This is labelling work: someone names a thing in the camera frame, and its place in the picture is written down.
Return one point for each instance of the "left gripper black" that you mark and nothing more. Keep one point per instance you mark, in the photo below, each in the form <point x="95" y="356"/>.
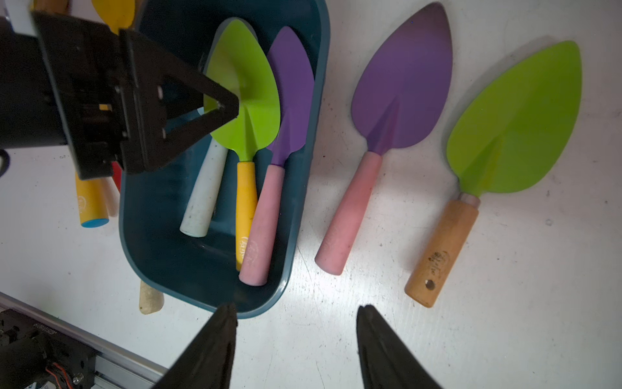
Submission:
<point x="61" y="86"/>

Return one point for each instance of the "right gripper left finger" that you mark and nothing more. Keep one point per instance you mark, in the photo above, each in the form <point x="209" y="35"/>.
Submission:
<point x="208" y="360"/>

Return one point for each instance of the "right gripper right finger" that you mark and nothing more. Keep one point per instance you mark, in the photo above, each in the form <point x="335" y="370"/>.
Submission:
<point x="385" y="360"/>

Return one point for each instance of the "light blue shovel white handle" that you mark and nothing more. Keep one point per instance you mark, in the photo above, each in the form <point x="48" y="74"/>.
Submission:
<point x="201" y="206"/>

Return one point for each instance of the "green trowel yellow handle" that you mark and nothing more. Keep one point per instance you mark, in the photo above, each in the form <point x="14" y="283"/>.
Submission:
<point x="239" y="64"/>

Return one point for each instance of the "purple trowel pink handle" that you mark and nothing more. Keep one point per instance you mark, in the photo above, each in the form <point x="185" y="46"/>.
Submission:
<point x="397" y="103"/>
<point x="295" y="81"/>

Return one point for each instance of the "green trowel wooden handle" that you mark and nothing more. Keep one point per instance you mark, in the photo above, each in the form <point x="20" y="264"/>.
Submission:
<point x="506" y="141"/>

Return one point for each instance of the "red square shovel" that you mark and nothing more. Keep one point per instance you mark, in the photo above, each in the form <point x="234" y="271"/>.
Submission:
<point x="150" y="300"/>

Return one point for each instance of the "teal storage box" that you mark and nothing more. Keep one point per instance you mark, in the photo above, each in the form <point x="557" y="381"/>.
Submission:
<point x="201" y="271"/>

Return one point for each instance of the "yellow shovel blue-tipped handle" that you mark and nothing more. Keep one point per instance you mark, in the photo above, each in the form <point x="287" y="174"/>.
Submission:
<point x="93" y="211"/>

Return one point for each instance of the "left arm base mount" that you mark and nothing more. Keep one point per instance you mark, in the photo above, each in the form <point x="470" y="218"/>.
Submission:
<point x="35" y="355"/>

